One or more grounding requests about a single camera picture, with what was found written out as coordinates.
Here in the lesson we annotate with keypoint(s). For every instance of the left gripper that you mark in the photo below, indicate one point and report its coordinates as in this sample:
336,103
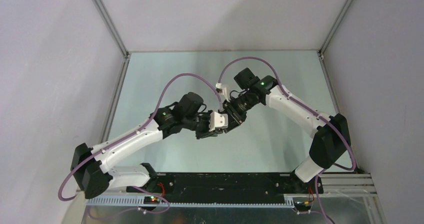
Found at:
206,133

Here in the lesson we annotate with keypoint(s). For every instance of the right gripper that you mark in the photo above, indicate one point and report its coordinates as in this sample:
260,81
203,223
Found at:
235,119

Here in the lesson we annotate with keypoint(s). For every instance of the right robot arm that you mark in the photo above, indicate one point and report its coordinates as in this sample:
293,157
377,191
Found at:
330,134

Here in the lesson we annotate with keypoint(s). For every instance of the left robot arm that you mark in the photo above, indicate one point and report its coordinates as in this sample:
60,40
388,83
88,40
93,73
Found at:
94,168

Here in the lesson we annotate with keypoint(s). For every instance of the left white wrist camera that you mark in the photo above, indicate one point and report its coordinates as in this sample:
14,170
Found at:
218,121

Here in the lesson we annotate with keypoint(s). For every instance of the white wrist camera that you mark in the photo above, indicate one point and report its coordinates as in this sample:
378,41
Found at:
218,121
224,90

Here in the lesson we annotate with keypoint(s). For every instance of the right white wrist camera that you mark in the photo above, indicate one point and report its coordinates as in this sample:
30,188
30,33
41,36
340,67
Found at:
224,90

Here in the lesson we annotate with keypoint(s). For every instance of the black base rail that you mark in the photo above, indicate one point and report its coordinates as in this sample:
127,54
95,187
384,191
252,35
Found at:
230,188

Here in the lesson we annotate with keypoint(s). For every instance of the right aluminium frame post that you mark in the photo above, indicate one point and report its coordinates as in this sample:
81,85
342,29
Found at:
335,26

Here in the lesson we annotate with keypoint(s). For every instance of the aluminium frame post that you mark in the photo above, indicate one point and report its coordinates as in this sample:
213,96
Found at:
107,20
335,26

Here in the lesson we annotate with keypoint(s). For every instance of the left aluminium frame post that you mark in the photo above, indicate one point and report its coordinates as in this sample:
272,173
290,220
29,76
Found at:
107,20

